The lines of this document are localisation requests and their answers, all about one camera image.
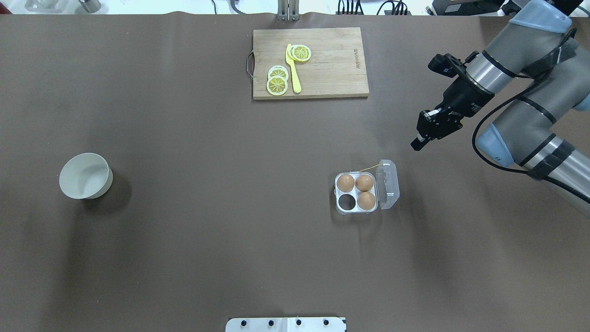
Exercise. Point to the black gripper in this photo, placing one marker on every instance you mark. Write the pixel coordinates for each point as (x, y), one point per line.
(465, 97)

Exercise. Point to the clear plastic egg box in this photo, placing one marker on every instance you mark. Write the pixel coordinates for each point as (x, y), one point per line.
(386, 189)

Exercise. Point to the brown egg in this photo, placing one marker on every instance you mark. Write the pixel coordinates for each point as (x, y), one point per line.
(345, 182)
(364, 182)
(366, 201)

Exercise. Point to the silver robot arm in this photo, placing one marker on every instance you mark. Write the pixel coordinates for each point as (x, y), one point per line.
(538, 43)

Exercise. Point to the wooden cutting board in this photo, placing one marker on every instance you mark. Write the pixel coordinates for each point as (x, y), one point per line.
(337, 67)

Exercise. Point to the lemon slice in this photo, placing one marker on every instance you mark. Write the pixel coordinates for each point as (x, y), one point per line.
(278, 71)
(277, 85)
(299, 53)

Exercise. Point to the yellow plastic knife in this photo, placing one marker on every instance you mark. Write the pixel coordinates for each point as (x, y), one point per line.
(296, 85)

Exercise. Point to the white ceramic bowl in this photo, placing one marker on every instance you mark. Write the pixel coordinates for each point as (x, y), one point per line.
(85, 176)

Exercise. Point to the small metal cup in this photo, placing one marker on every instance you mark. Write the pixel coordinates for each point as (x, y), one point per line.
(90, 6)

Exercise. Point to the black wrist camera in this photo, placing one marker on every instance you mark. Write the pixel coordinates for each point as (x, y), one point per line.
(447, 65)

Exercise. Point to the aluminium frame post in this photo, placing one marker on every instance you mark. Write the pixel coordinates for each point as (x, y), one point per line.
(288, 10)

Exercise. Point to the white camera pillar base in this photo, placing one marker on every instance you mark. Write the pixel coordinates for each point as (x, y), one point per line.
(287, 324)

